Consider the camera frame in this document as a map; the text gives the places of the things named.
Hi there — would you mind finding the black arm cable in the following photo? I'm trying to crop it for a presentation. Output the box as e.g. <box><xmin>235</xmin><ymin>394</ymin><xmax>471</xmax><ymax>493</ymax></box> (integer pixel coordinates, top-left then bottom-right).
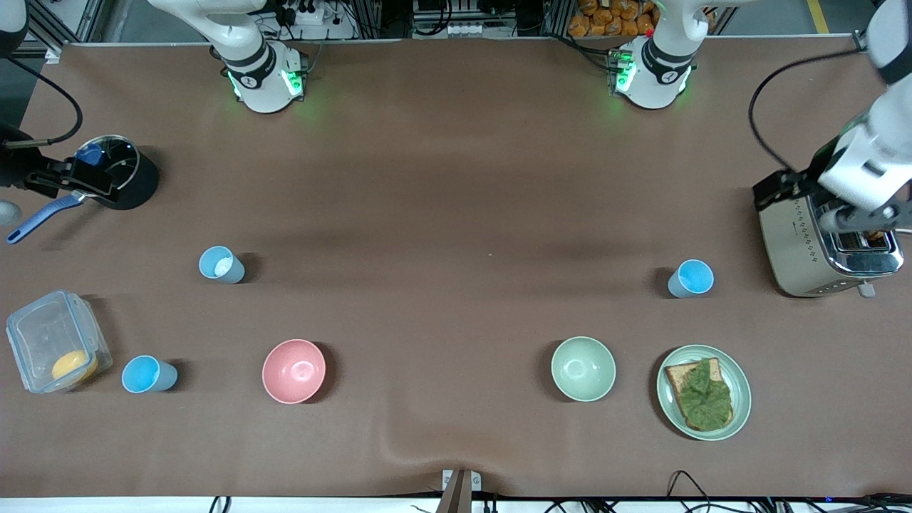
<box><xmin>747</xmin><ymin>46</ymin><xmax>866</xmax><ymax>173</ymax></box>
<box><xmin>4</xmin><ymin>56</ymin><xmax>84</xmax><ymax>149</ymax></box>

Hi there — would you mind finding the light blue plastic cup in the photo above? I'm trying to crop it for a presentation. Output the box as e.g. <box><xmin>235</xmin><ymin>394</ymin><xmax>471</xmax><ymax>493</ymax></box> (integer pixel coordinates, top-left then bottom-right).
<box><xmin>121</xmin><ymin>355</ymin><xmax>179</xmax><ymax>394</ymax></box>
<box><xmin>668</xmin><ymin>259</ymin><xmax>715</xmax><ymax>299</ymax></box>
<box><xmin>198</xmin><ymin>246</ymin><xmax>246</xmax><ymax>284</ymax></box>

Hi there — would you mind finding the pale green bowl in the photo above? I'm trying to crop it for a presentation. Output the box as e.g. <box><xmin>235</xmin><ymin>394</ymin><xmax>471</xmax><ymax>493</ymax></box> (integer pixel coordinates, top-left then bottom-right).
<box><xmin>551</xmin><ymin>336</ymin><xmax>617</xmax><ymax>403</ymax></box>

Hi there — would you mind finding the clear plastic food container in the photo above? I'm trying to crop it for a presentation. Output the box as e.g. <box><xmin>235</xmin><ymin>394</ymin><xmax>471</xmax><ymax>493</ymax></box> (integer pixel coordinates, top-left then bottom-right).
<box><xmin>6</xmin><ymin>289</ymin><xmax>113</xmax><ymax>395</ymax></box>

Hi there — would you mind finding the glass lid blue knob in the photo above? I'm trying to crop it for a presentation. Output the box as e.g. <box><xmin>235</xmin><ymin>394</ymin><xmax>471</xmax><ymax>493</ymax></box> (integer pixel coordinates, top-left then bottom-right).
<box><xmin>73</xmin><ymin>135</ymin><xmax>139</xmax><ymax>195</ymax></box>

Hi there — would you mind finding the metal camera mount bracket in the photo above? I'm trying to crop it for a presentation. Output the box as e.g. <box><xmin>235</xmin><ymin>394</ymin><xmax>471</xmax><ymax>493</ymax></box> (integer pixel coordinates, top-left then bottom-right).
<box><xmin>436</xmin><ymin>469</ymin><xmax>482</xmax><ymax>513</ymax></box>

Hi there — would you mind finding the bag of orange buns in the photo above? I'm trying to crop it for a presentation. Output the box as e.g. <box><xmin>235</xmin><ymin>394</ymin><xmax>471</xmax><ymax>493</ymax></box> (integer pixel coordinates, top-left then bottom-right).
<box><xmin>567</xmin><ymin>0</ymin><xmax>658</xmax><ymax>38</ymax></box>

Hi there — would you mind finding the black saucepan blue handle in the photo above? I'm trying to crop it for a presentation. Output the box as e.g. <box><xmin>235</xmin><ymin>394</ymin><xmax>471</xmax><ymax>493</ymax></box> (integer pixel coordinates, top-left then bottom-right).
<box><xmin>6</xmin><ymin>134</ymin><xmax>160</xmax><ymax>246</ymax></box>

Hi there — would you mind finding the green lettuce leaf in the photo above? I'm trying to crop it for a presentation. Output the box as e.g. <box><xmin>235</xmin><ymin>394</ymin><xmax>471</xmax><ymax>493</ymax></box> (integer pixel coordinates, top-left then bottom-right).
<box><xmin>678</xmin><ymin>358</ymin><xmax>733</xmax><ymax>431</ymax></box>

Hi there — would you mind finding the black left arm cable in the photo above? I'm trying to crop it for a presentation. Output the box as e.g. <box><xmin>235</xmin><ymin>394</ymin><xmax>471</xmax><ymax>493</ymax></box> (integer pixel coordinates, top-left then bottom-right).
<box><xmin>747</xmin><ymin>46</ymin><xmax>866</xmax><ymax>173</ymax></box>

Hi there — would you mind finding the orange round food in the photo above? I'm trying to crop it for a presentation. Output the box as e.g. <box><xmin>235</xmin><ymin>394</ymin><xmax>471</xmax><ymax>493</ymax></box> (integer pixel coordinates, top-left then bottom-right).
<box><xmin>51</xmin><ymin>348</ymin><xmax>99</xmax><ymax>383</ymax></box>

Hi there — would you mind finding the pale green plate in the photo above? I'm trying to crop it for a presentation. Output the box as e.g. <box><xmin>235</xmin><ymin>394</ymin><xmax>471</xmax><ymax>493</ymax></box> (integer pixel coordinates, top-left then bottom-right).
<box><xmin>656</xmin><ymin>345</ymin><xmax>752</xmax><ymax>442</ymax></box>

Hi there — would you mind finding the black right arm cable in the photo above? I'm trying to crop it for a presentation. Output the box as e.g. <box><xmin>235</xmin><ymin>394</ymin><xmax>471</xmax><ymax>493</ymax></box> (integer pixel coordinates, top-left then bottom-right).
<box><xmin>4</xmin><ymin>56</ymin><xmax>84</xmax><ymax>149</ymax></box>

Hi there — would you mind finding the brown bread slice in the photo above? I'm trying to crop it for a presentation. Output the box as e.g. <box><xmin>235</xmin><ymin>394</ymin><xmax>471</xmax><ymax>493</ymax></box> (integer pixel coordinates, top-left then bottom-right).
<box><xmin>664</xmin><ymin>358</ymin><xmax>735</xmax><ymax>432</ymax></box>

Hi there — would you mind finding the brown tablecloth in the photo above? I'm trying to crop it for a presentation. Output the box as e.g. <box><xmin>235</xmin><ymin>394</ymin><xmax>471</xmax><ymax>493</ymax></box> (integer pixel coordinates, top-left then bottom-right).
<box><xmin>0</xmin><ymin>39</ymin><xmax>912</xmax><ymax>499</ymax></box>

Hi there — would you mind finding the beige chrome toaster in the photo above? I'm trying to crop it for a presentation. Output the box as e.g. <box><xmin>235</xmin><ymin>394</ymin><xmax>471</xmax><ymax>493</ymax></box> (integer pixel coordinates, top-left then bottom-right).
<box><xmin>757</xmin><ymin>187</ymin><xmax>906</xmax><ymax>299</ymax></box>

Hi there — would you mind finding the pink bowl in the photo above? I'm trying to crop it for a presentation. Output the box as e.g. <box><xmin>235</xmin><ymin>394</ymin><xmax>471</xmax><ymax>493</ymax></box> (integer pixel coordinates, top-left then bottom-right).
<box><xmin>261</xmin><ymin>338</ymin><xmax>327</xmax><ymax>405</ymax></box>

